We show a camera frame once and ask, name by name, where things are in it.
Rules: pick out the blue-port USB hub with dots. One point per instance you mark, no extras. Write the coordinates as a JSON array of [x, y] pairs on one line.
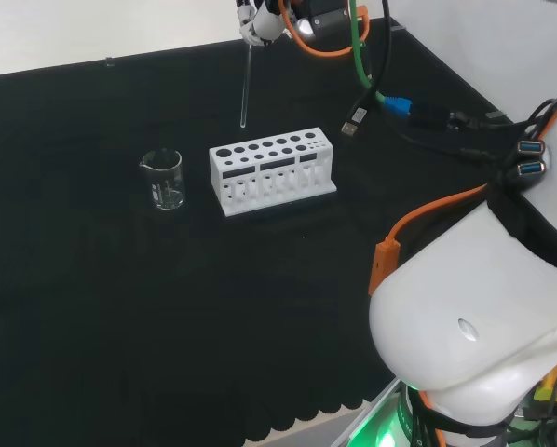
[[531, 158]]

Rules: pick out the clear glass stirring rod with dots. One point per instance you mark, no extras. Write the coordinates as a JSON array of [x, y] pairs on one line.
[[247, 84]]

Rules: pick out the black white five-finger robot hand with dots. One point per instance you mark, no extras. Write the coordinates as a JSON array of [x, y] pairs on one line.
[[264, 23]]

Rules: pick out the white test tube rack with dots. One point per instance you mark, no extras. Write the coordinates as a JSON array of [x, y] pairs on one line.
[[269, 186]]

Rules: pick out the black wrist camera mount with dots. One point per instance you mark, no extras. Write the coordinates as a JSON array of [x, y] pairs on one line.
[[327, 18]]

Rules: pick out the yellow stop button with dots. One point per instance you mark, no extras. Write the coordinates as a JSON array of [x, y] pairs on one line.
[[551, 388]]

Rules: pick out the black bench cloth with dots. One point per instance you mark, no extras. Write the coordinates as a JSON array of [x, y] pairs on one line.
[[120, 302]]

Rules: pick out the clear acrylic cloth clip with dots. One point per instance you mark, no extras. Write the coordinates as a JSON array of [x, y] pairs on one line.
[[495, 114], [110, 61], [398, 28]]

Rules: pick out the clear glass graduated beaker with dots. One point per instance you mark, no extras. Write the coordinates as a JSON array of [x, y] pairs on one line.
[[169, 195]]

